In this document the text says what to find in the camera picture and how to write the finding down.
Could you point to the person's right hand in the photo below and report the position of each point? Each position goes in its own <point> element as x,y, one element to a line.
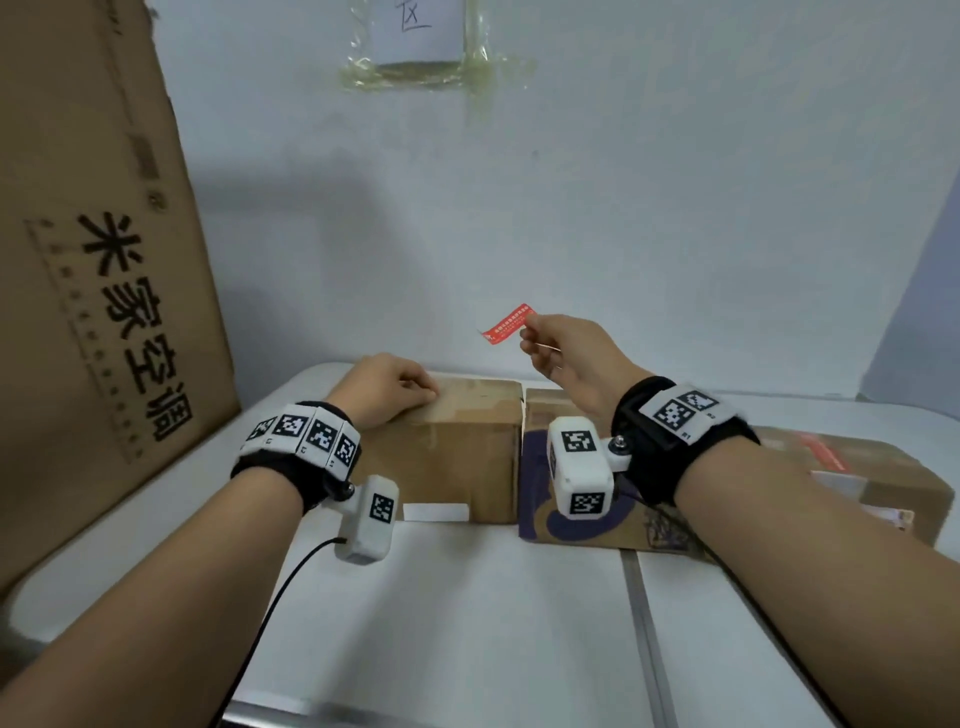
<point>585,360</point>

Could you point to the person's left hand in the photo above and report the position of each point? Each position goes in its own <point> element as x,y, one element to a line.
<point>382,386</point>

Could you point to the plain brown cardboard box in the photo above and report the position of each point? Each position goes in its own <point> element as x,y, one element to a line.
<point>465,457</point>

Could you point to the cardboard box purple print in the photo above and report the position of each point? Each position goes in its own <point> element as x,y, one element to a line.
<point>534,480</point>

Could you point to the small cardboard box shipping sticker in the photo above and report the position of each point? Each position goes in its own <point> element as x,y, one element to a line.
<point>900,480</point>

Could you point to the person's left forearm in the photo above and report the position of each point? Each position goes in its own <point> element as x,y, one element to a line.
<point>150,615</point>

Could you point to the person's right forearm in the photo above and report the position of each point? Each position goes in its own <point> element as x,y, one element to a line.
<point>825,585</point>

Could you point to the large cardboard carton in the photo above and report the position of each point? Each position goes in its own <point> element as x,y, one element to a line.
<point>90,300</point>

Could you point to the black left wristband marker tiles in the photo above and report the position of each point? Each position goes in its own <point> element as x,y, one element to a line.
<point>300,435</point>

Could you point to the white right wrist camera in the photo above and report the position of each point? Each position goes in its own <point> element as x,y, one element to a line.
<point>577,472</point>

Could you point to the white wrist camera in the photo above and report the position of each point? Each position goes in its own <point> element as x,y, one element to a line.
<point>367,525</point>
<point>577,472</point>

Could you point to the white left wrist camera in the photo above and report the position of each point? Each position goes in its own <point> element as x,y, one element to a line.
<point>367,525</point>

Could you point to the paper sheet taped on wall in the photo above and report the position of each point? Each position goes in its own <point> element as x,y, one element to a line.
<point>427,30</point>

